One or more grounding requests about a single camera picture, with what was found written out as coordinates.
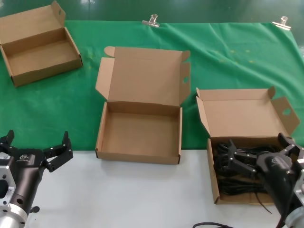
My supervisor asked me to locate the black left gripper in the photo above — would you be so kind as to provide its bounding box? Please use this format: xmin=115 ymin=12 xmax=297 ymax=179
xmin=0 ymin=129 xmax=74 ymax=212

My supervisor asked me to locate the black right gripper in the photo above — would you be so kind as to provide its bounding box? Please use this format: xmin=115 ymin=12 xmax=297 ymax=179
xmin=222 ymin=133 xmax=304 ymax=217

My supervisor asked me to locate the flat open cardboard box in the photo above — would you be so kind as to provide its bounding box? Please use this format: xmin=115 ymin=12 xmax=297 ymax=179
xmin=95 ymin=46 xmax=192 ymax=165
xmin=196 ymin=86 xmax=301 ymax=205

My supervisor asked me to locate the deep open cardboard box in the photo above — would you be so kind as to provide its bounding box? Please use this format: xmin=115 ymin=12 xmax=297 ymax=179
xmin=0 ymin=0 xmax=83 ymax=88

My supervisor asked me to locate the green table cloth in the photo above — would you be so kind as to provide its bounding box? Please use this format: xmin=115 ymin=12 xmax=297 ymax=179
xmin=0 ymin=16 xmax=304 ymax=152

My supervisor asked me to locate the silver binder clip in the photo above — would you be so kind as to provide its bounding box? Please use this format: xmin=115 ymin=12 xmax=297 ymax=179
xmin=142 ymin=13 xmax=161 ymax=29
xmin=272 ymin=16 xmax=292 ymax=31

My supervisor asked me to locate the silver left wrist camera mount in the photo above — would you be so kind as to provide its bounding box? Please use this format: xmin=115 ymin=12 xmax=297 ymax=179
xmin=0 ymin=152 xmax=18 ymax=206

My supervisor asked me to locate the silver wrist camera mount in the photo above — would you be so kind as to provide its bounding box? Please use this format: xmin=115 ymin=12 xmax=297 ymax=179
xmin=0 ymin=152 xmax=18 ymax=206
xmin=293 ymin=158 xmax=304 ymax=198

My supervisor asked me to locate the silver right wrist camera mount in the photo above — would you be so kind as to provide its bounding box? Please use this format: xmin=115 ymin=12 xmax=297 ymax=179
xmin=293 ymin=158 xmax=304 ymax=198

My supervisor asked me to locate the thin black strap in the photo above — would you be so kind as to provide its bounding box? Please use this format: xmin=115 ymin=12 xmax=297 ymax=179
xmin=255 ymin=191 xmax=274 ymax=214

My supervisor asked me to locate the loose black cable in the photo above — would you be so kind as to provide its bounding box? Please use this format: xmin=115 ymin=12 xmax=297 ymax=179
xmin=192 ymin=222 xmax=230 ymax=228

